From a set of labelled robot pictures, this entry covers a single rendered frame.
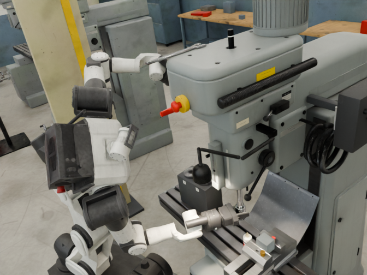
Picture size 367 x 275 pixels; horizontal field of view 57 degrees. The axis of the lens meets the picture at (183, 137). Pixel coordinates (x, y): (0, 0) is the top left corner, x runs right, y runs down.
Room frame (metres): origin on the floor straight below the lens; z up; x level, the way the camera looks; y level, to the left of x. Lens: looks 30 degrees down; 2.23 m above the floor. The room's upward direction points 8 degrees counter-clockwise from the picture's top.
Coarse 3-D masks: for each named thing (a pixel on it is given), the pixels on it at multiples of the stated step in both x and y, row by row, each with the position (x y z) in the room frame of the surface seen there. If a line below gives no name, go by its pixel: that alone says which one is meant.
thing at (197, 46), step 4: (196, 44) 1.23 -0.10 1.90; (200, 44) 1.24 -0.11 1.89; (204, 44) 1.21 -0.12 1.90; (188, 48) 1.20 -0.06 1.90; (192, 48) 1.19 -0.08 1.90; (196, 48) 1.20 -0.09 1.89; (176, 52) 1.16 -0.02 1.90; (180, 52) 1.16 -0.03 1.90; (184, 52) 1.17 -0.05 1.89; (164, 56) 1.14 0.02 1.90; (168, 56) 1.14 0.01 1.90; (172, 56) 1.14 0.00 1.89; (152, 60) 1.11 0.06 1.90; (156, 60) 1.11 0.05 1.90; (160, 60) 1.12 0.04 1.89; (148, 64) 1.09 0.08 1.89
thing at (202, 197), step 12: (192, 168) 1.55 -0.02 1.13; (180, 180) 1.50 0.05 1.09; (192, 180) 1.46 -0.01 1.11; (180, 192) 1.52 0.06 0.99; (192, 192) 1.43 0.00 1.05; (204, 192) 1.36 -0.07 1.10; (216, 192) 1.40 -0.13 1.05; (192, 204) 1.44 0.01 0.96; (204, 204) 1.37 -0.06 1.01; (216, 204) 1.40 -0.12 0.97
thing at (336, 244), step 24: (336, 96) 1.32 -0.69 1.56; (312, 120) 1.28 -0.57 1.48; (288, 168) 1.38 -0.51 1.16; (312, 168) 1.25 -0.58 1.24; (360, 168) 1.33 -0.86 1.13; (312, 192) 1.25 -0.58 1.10; (336, 192) 1.23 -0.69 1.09; (360, 192) 1.32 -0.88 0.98; (336, 216) 1.22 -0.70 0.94; (360, 216) 1.34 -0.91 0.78; (312, 240) 1.23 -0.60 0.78; (336, 240) 1.22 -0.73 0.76; (360, 240) 1.38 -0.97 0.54; (312, 264) 1.22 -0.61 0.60; (336, 264) 1.23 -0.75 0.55; (360, 264) 1.40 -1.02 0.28
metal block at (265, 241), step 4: (264, 232) 1.06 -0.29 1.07; (260, 236) 1.04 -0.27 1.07; (264, 236) 1.04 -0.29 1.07; (268, 236) 1.04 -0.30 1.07; (256, 240) 1.04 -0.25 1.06; (260, 240) 1.02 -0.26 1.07; (264, 240) 1.02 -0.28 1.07; (268, 240) 1.02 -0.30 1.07; (272, 240) 1.01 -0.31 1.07; (260, 244) 1.02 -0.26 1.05; (264, 244) 1.00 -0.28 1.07; (268, 244) 0.99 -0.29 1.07; (272, 244) 1.01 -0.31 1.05; (264, 248) 1.00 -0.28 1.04; (268, 248) 0.99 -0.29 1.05; (272, 248) 1.01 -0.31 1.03; (268, 252) 0.99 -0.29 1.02
